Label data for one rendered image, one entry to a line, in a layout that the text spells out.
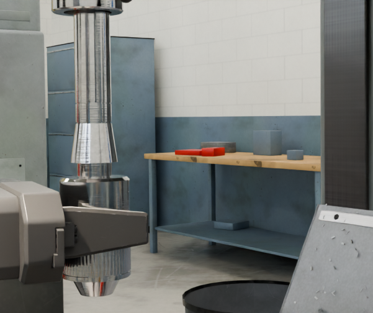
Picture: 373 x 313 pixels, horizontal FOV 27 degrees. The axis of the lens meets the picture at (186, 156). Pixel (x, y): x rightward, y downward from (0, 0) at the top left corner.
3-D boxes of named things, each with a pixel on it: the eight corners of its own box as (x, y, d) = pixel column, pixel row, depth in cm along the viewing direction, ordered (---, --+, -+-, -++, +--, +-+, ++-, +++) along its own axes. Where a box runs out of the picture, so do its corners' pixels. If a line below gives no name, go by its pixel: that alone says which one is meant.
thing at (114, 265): (131, 278, 50) (130, 194, 50) (58, 281, 50) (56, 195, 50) (130, 265, 55) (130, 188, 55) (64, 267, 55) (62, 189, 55)
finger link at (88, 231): (144, 251, 51) (51, 258, 49) (144, 202, 51) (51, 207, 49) (152, 254, 50) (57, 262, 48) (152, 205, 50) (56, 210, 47)
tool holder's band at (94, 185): (130, 194, 50) (129, 178, 50) (56, 195, 50) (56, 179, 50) (130, 188, 55) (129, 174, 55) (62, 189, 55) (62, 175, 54)
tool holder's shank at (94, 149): (118, 177, 51) (115, 5, 50) (69, 178, 51) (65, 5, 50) (118, 174, 54) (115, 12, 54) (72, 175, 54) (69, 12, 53)
